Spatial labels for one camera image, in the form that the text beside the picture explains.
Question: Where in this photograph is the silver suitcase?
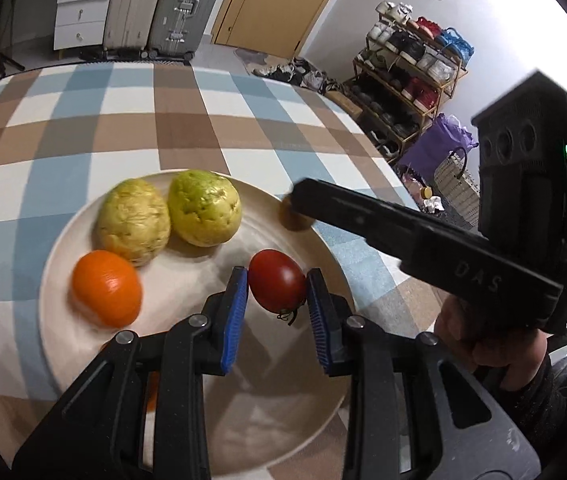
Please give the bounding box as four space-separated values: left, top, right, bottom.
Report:
147 0 216 62

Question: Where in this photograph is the white drawer desk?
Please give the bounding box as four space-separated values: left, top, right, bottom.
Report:
0 0 118 52

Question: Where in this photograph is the wicker basket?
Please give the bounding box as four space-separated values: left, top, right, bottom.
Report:
434 146 480 229

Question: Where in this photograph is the orange fruit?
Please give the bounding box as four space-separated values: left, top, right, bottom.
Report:
146 372 160 413
70 249 142 328

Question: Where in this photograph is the checkered tablecloth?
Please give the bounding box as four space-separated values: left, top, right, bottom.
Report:
0 63 410 460

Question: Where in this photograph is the person's right hand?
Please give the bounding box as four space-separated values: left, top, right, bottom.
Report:
434 295 547 391

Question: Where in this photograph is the wooden shoe rack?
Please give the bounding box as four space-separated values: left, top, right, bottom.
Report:
344 0 475 164

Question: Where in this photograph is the bumpy yellow guava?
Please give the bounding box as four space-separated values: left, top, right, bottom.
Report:
96 179 172 266

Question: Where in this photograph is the yellow-green guava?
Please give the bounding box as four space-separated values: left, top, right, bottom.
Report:
168 169 242 248

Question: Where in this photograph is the beige suitcase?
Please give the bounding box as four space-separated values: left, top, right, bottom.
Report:
104 0 158 51

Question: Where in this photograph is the red tomato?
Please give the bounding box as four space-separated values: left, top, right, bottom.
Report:
248 249 306 325

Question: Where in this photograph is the wooden door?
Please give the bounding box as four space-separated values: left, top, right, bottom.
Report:
212 0 328 58

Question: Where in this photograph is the purple bag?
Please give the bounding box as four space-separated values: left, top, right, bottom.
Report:
397 113 479 181

